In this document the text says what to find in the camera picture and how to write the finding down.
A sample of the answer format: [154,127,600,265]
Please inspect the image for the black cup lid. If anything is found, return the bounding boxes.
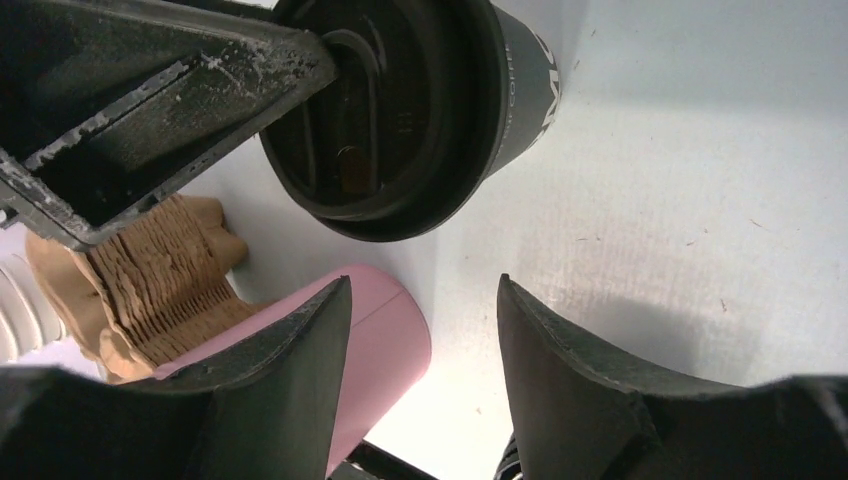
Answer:
[260,1,505,242]

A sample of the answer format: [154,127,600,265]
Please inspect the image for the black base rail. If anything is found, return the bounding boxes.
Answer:
[328,441,436,480]

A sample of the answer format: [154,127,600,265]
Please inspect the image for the black paper coffee cup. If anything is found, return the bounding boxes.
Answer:
[486,7,561,176]

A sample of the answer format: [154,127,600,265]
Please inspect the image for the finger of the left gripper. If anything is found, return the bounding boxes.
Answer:
[1,1,337,251]

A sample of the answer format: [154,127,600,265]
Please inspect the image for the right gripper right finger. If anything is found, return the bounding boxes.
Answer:
[497,276,847,479]

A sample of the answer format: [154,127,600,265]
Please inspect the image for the brown cardboard cup carrier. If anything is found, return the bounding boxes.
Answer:
[25,194,263,384]

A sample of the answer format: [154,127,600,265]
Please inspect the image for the pink straw holder cup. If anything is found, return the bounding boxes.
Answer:
[152,264,432,474]

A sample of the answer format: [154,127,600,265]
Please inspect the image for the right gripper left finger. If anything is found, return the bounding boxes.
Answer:
[1,277,352,479]

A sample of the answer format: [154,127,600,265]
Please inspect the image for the stack of paper cups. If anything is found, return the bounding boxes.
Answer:
[1,253,68,363]

